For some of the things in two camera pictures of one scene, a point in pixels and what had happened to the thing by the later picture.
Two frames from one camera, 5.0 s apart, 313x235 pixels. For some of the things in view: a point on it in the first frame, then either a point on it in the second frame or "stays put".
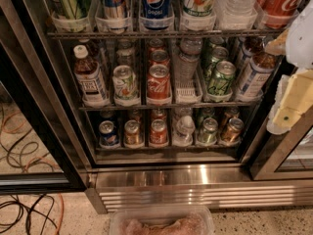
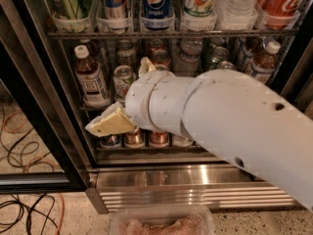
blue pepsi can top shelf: x=156 y=8 stays put
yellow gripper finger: x=277 y=47 to x=150 y=65
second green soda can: x=219 y=53 stays put
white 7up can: x=125 y=87 stays put
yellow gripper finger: x=297 y=100 to x=113 y=119
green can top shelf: x=71 y=6 stays put
